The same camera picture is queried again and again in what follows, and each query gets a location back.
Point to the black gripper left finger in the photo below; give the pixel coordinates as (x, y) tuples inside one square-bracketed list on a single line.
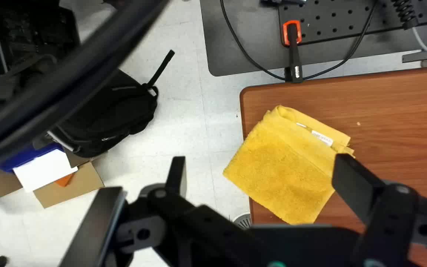
[(95, 227)]

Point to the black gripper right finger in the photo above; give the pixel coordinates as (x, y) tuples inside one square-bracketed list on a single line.
[(356, 185)]

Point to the yellow terry towel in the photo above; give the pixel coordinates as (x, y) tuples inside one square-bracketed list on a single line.
[(282, 163)]

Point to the small brown cardboard box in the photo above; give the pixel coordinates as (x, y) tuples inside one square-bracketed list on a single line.
[(70, 189)]

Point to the white paper sheet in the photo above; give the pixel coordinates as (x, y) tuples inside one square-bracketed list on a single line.
[(44, 170)]

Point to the blue flat item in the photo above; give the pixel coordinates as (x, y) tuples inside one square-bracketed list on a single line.
[(26, 154)]

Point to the black backpack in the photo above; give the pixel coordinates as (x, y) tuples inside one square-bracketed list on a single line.
[(110, 112)]

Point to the round metal floor grate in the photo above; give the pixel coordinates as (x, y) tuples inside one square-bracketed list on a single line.
[(244, 221)]

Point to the black perforated board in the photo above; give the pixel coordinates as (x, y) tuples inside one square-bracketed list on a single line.
[(337, 16)]

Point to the black fabric bag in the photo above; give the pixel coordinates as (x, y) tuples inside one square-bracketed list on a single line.
[(36, 29)]

